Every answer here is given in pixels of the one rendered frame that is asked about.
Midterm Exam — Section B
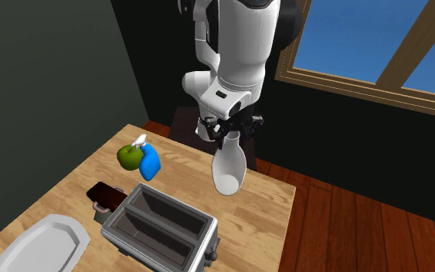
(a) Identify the white vase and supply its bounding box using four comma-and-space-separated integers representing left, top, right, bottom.
211, 131, 248, 197

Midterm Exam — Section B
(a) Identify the dark robot stand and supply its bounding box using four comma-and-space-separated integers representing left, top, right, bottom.
168, 106, 259, 172

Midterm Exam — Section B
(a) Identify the blue spray bottle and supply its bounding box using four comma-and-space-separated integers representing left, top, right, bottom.
131, 134, 162, 182

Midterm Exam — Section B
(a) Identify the wooden table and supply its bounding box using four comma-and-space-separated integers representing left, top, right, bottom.
0, 123, 297, 272

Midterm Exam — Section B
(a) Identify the green apple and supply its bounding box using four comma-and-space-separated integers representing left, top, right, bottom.
117, 144, 145, 172

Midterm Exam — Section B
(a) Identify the silver two-slot toaster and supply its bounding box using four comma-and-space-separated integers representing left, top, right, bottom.
100, 182, 222, 272

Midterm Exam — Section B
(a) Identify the wooden framed window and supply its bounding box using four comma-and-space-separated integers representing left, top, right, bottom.
274, 0, 435, 122

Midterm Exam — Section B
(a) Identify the white octagonal plate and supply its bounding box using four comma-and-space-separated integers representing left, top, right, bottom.
0, 213, 91, 272

